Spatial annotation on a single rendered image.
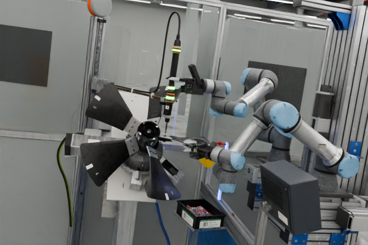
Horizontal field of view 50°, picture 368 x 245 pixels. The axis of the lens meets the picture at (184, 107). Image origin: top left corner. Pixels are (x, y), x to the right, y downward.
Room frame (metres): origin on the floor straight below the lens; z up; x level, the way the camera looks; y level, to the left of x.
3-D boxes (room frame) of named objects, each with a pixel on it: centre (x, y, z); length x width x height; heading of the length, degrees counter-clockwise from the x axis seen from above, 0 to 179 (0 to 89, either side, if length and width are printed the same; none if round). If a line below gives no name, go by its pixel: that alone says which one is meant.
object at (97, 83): (2.46, 0.54, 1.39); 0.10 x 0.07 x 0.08; 48
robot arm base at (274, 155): (2.51, -0.66, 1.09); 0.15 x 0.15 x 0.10
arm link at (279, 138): (2.52, -0.65, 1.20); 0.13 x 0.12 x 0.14; 50
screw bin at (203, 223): (1.92, -0.15, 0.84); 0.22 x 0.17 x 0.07; 28
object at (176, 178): (2.08, 0.04, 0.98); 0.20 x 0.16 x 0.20; 13
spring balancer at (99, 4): (2.52, 0.61, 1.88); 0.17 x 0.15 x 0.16; 103
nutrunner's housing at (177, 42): (2.04, 0.08, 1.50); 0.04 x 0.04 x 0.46
